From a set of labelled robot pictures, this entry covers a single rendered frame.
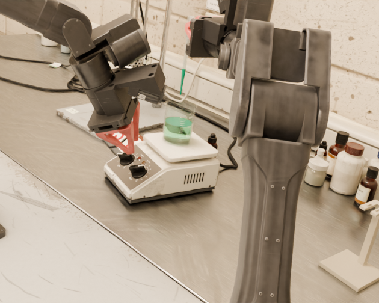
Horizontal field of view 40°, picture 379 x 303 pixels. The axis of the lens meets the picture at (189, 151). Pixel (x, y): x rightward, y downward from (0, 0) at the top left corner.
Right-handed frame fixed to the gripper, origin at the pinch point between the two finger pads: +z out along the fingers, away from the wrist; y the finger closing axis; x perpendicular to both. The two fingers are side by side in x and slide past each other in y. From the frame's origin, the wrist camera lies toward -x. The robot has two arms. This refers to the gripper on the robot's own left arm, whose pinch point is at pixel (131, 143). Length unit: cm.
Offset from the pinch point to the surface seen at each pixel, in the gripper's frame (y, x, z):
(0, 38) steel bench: 91, 82, 11
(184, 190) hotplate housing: 0.9, -5.4, 14.6
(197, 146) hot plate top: 8.7, -8.3, 10.3
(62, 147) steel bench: 12.4, 23.3, 7.5
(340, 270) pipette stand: -15.3, -33.4, 21.7
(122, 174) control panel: 0.2, 5.0, 7.1
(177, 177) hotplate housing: 0.8, -5.2, 10.5
